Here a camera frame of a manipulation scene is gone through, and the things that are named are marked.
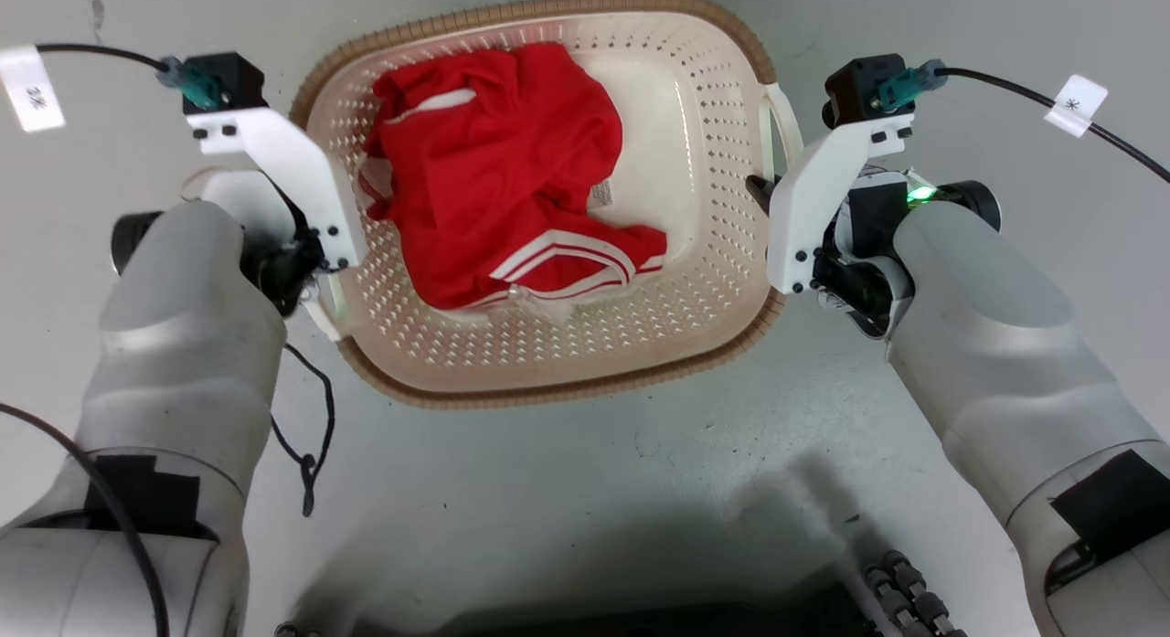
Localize red garment with white stripes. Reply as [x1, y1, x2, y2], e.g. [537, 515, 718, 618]
[358, 41, 669, 314]

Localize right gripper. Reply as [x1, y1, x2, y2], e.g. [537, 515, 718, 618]
[745, 167, 937, 340]

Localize cream laundry basket brown rim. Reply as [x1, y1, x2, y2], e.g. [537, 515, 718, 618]
[291, 0, 805, 410]

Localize white paper cable tag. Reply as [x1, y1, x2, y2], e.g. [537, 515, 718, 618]
[0, 45, 67, 133]
[1044, 74, 1110, 138]

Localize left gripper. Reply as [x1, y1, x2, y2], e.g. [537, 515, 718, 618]
[181, 167, 326, 319]

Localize camera black cable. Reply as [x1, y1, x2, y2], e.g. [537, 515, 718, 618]
[936, 67, 1170, 184]
[35, 43, 171, 73]

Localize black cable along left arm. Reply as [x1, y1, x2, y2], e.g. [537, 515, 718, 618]
[0, 403, 171, 637]

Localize right camera black cable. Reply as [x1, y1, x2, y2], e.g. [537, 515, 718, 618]
[936, 67, 1170, 184]

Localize left camera black cable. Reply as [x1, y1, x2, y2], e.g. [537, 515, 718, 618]
[35, 43, 171, 73]

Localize thin black dangling cable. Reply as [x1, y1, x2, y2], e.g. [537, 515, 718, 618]
[269, 343, 336, 518]

